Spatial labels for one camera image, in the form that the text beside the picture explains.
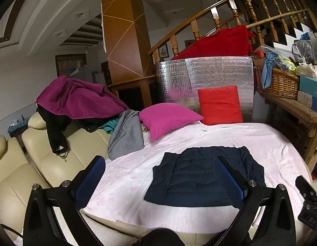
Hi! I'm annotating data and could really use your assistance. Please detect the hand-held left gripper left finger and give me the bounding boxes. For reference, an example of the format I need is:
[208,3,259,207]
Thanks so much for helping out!
[23,155,106,246]

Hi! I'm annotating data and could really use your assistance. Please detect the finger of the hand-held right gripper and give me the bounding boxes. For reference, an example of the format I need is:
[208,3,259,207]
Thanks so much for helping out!
[295,175,317,204]

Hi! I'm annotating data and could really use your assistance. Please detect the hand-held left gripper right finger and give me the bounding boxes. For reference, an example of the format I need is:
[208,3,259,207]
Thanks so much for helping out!
[213,155,297,246]

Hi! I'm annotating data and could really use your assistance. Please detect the navy puffer jacket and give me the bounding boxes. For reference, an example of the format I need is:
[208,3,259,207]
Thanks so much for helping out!
[144,146,267,207]

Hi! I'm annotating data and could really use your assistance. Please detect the teal cloth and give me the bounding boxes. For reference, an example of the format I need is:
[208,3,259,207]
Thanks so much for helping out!
[101,119,120,135]

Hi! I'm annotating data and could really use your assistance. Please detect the grey garment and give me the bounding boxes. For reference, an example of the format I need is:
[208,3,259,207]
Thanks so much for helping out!
[107,110,146,161]

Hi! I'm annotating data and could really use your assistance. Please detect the pale pink blanket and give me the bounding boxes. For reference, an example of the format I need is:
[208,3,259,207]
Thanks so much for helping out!
[82,122,314,236]

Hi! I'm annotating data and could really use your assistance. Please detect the black garment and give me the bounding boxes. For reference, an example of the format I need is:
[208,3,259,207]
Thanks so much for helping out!
[36,105,118,158]

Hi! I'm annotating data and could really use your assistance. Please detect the red pillow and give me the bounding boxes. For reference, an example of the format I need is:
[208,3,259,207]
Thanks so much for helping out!
[197,86,243,126]

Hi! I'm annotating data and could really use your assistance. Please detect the wooden side table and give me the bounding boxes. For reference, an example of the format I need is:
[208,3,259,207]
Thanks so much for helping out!
[256,88,317,170]

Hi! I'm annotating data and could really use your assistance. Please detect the cream leather sofa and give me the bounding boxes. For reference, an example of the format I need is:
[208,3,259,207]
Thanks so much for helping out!
[0,111,146,246]

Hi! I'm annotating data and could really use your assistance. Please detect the magenta fleece garment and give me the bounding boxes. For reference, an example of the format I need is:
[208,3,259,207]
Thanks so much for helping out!
[35,75,131,120]

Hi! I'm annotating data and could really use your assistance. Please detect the person's dark clothing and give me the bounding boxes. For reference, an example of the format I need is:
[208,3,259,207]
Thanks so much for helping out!
[138,228,192,246]

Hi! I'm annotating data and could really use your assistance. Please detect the magenta pillow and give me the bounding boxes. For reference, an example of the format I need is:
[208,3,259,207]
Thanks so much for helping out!
[139,102,205,141]

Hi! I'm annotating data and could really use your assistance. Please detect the blue plastic tray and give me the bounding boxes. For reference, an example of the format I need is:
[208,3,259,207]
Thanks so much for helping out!
[8,118,31,134]

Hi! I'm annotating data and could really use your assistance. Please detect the white patterned box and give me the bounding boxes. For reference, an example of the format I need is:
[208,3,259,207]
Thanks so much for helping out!
[297,91,315,108]

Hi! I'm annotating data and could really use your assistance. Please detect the teal cardboard box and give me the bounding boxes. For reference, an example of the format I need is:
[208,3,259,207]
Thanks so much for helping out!
[298,75,317,113]

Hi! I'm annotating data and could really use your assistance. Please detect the wicker basket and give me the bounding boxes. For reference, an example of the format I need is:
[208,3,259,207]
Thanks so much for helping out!
[254,65,301,100]

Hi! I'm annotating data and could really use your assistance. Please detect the silver foil insulation board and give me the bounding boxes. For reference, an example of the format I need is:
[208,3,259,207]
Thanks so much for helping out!
[155,56,255,123]

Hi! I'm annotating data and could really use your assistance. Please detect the cream plastic bag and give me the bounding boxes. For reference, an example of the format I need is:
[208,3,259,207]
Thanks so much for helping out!
[296,63,317,80]

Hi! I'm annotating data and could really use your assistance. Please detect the light blue cloth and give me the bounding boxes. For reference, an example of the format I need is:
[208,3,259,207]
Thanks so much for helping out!
[261,52,279,89]

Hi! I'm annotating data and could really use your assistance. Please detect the yellow green goggles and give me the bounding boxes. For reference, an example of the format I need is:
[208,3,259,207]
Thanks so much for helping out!
[279,58,297,72]

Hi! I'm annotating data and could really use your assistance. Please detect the grey plastic bag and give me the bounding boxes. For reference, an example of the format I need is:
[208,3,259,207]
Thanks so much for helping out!
[292,40,314,64]

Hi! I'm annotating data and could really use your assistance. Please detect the red cloth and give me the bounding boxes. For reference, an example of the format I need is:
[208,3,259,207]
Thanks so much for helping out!
[171,25,256,60]

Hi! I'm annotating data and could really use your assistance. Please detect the framed picture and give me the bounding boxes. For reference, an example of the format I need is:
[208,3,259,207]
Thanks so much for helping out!
[158,43,169,58]

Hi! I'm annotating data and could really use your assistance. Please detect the wooden stair railing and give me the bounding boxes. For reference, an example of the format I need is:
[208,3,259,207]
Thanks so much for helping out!
[148,0,315,63]

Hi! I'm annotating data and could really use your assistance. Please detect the orange wooden column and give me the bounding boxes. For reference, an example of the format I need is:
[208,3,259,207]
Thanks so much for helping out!
[101,0,159,110]

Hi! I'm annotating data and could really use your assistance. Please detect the black white staircase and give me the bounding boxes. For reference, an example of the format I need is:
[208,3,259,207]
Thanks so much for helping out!
[273,20,315,49]

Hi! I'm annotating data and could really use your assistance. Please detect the black cable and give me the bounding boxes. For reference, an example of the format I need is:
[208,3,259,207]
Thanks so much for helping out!
[0,223,24,239]

